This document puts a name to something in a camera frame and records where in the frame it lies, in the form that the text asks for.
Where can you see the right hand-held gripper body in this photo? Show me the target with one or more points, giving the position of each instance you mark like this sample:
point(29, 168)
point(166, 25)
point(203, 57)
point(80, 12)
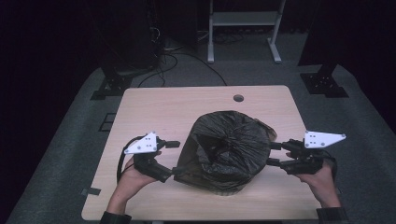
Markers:
point(311, 161)

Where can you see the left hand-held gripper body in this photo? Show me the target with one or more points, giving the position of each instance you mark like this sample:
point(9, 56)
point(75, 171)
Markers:
point(143, 146)

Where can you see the person's right hand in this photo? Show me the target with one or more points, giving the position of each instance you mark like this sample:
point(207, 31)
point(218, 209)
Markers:
point(323, 186)

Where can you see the grey floor tape strip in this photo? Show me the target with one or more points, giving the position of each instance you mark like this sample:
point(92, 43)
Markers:
point(91, 191)

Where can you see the black stand base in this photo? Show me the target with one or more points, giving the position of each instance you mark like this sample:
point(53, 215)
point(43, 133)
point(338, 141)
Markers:
point(323, 84)
point(112, 85)

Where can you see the white metal stand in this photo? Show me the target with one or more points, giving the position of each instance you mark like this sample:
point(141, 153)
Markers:
point(243, 18)

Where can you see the green plastic trash bin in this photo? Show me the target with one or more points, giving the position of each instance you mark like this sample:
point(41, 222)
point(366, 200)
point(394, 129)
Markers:
point(183, 168)

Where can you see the person's left hand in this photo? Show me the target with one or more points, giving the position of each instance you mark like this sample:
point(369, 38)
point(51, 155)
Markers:
point(132, 183)

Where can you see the dark equipment cabinet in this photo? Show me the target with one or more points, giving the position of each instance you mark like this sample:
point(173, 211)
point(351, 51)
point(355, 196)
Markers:
point(134, 34)

